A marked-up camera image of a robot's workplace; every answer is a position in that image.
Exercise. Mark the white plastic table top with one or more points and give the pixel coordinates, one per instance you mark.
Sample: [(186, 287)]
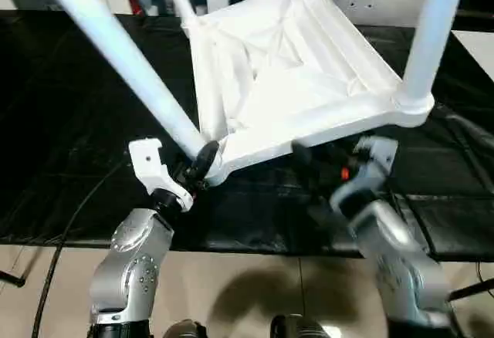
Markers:
[(289, 83)]

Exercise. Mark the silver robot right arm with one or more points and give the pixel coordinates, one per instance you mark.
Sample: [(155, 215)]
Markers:
[(397, 261)]

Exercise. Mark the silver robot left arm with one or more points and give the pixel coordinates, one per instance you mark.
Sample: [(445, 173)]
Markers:
[(131, 261)]

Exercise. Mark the small white cup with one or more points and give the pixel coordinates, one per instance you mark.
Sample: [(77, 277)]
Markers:
[(200, 10), (152, 9)]

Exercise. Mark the dark robot left foot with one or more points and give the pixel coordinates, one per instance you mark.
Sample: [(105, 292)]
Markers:
[(185, 330)]

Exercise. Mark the dark robot foot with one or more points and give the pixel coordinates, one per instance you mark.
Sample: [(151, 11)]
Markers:
[(299, 326), (185, 330)]

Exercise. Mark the dark robot right foot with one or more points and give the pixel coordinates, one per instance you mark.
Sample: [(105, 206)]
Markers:
[(299, 326)]

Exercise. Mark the red figurine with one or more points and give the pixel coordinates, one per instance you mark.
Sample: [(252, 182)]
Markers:
[(133, 4)]

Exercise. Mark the white flat board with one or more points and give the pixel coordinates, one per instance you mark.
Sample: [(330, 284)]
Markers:
[(478, 48)]

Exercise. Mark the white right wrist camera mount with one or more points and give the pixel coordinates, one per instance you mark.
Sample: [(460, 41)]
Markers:
[(380, 156)]

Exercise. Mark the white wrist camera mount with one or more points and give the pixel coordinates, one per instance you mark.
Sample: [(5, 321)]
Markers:
[(380, 156), (148, 160)]

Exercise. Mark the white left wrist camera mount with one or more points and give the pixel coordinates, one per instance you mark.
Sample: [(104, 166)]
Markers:
[(148, 160)]

